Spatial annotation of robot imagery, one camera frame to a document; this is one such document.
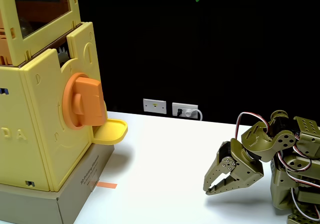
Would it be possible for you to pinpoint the orange vending machine knob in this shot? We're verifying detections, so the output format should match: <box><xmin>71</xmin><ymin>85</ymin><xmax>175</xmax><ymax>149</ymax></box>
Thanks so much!
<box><xmin>62</xmin><ymin>72</ymin><xmax>108</xmax><ymax>131</ymax></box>

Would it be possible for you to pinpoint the yellow toy vending machine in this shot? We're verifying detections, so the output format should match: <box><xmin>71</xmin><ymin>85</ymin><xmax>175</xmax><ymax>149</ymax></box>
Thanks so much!
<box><xmin>0</xmin><ymin>0</ymin><xmax>102</xmax><ymax>193</ymax></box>

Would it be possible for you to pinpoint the orange tape strip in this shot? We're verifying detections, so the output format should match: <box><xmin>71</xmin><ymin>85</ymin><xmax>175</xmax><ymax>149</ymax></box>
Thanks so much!
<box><xmin>96</xmin><ymin>181</ymin><xmax>118</xmax><ymax>190</ymax></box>

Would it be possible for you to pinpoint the yellow dispensing tray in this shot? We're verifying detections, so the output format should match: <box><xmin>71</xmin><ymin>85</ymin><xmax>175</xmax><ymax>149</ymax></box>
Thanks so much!
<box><xmin>91</xmin><ymin>118</ymin><xmax>129</xmax><ymax>145</ymax></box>

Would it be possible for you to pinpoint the brown cardboard box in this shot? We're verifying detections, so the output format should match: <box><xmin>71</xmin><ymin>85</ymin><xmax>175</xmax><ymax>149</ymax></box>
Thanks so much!
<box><xmin>0</xmin><ymin>142</ymin><xmax>116</xmax><ymax>224</ymax></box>

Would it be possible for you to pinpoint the grey plastic gear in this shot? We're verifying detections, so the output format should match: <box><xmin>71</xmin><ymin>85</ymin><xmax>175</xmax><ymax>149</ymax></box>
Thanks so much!
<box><xmin>57</xmin><ymin>46</ymin><xmax>71</xmax><ymax>65</ymax></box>

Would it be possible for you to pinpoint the red white black servo cable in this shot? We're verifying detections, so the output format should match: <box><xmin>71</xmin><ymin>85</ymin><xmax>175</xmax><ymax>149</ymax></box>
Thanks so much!
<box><xmin>235</xmin><ymin>111</ymin><xmax>272</xmax><ymax>140</ymax></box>

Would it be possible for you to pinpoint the white plug with cable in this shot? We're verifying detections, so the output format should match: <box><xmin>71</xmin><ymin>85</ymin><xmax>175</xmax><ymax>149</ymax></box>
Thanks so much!
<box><xmin>183</xmin><ymin>108</ymin><xmax>204</xmax><ymax>122</ymax></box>

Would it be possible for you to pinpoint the white wall socket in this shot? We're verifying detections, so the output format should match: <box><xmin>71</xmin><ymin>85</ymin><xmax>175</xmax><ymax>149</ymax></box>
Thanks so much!
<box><xmin>171</xmin><ymin>102</ymin><xmax>199</xmax><ymax>119</ymax></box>

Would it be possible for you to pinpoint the white blank wall plate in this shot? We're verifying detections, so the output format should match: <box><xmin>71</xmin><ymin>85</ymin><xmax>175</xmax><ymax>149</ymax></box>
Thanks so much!
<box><xmin>142</xmin><ymin>98</ymin><xmax>168</xmax><ymax>115</ymax></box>

